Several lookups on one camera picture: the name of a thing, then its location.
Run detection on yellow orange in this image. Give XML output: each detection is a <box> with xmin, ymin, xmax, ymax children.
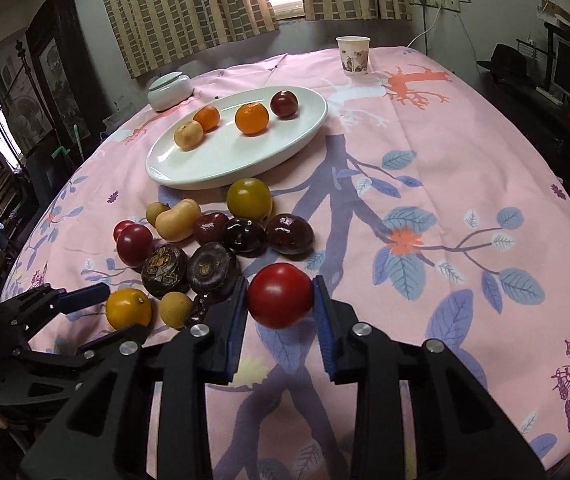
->
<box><xmin>105</xmin><ymin>288</ymin><xmax>153</xmax><ymax>331</ymax></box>

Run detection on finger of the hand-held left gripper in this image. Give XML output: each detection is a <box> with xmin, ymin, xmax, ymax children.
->
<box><xmin>0</xmin><ymin>282</ymin><xmax>110</xmax><ymax>334</ymax></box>
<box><xmin>12</xmin><ymin>323</ymin><xmax>148</xmax><ymax>381</ymax></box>

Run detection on round tan fruit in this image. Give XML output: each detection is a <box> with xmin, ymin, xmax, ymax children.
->
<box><xmin>174</xmin><ymin>122</ymin><xmax>204</xmax><ymax>150</ymax></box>

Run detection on small black fruit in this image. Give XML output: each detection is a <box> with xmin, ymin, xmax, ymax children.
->
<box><xmin>185</xmin><ymin>292</ymin><xmax>217</xmax><ymax>326</ymax></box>

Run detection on small orange tangerine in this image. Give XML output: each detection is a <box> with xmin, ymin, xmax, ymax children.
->
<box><xmin>193</xmin><ymin>105</ymin><xmax>221</xmax><ymax>132</ymax></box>

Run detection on small yellow-green fruit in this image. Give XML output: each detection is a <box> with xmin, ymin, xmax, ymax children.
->
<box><xmin>145</xmin><ymin>202</ymin><xmax>171</xmax><ymax>226</ymax></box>

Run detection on dark patterned mangosteen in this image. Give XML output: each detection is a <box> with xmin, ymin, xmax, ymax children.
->
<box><xmin>141</xmin><ymin>243</ymin><xmax>190</xmax><ymax>297</ymax></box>

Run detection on electric fan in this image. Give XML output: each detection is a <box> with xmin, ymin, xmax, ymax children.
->
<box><xmin>10</xmin><ymin>92</ymin><xmax>48</xmax><ymax>136</ymax></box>

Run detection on white wall power strip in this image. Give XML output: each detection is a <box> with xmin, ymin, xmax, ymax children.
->
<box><xmin>410</xmin><ymin>0</ymin><xmax>461</xmax><ymax>11</ymax></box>

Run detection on pink printed tablecloth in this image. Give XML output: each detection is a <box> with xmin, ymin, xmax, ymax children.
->
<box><xmin>2</xmin><ymin>46</ymin><xmax>570</xmax><ymax>480</ymax></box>

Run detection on dark red plum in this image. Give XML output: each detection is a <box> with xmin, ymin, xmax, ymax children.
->
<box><xmin>270</xmin><ymin>90</ymin><xmax>300</xmax><ymax>120</ymax></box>

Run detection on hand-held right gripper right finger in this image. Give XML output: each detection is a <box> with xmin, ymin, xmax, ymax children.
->
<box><xmin>313</xmin><ymin>275</ymin><xmax>548</xmax><ymax>480</ymax></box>

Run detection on white lidded ceramic jar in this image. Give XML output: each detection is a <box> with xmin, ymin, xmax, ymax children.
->
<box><xmin>147</xmin><ymin>72</ymin><xmax>194</xmax><ymax>112</ymax></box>

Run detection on white oval plate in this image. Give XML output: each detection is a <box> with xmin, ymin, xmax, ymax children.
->
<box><xmin>145</xmin><ymin>86</ymin><xmax>328</xmax><ymax>191</ymax></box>

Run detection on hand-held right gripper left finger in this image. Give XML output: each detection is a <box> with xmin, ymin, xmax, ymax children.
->
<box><xmin>17</xmin><ymin>276</ymin><xmax>251</xmax><ymax>480</ymax></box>

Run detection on dark wooden framed picture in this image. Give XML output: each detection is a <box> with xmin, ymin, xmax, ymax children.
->
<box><xmin>25</xmin><ymin>0</ymin><xmax>116</xmax><ymax>161</ymax></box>

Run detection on yellow-green orange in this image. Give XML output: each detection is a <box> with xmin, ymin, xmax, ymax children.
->
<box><xmin>226</xmin><ymin>178</ymin><xmax>273</xmax><ymax>221</ymax></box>

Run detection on printed paper cup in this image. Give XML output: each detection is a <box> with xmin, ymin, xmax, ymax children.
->
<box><xmin>335</xmin><ymin>36</ymin><xmax>370</xmax><ymax>77</ymax></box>

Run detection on small tan longan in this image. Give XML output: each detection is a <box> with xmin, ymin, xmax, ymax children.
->
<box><xmin>159</xmin><ymin>291</ymin><xmax>194</xmax><ymax>330</ymax></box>

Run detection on black hat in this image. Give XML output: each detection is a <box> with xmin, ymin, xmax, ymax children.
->
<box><xmin>476</xmin><ymin>44</ymin><xmax>536</xmax><ymax>86</ymax></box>

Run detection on dark purple plum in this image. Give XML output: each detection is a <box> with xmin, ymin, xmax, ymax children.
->
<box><xmin>221</xmin><ymin>217</ymin><xmax>268</xmax><ymax>258</ymax></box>
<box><xmin>265</xmin><ymin>213</ymin><xmax>315</xmax><ymax>256</ymax></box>

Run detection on white power cable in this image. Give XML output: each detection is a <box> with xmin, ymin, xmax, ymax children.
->
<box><xmin>407</xmin><ymin>5</ymin><xmax>441</xmax><ymax>53</ymax></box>

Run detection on wide striped curtain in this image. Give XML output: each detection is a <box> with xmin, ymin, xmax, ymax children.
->
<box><xmin>94</xmin><ymin>0</ymin><xmax>280</xmax><ymax>79</ymax></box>

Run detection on bright red tomato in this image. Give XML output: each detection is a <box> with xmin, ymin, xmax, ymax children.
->
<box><xmin>247</xmin><ymin>262</ymin><xmax>314</xmax><ymax>330</ymax></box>

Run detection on long pale yellow fruit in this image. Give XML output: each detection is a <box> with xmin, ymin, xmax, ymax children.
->
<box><xmin>155</xmin><ymin>199</ymin><xmax>203</xmax><ymax>242</ymax></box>

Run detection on large orange tangerine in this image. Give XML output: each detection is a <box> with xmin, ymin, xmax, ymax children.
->
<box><xmin>235</xmin><ymin>102</ymin><xmax>270</xmax><ymax>136</ymax></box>

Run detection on dark brown mangosteen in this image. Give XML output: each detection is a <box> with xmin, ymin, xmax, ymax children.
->
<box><xmin>187</xmin><ymin>241</ymin><xmax>239</xmax><ymax>294</ymax></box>

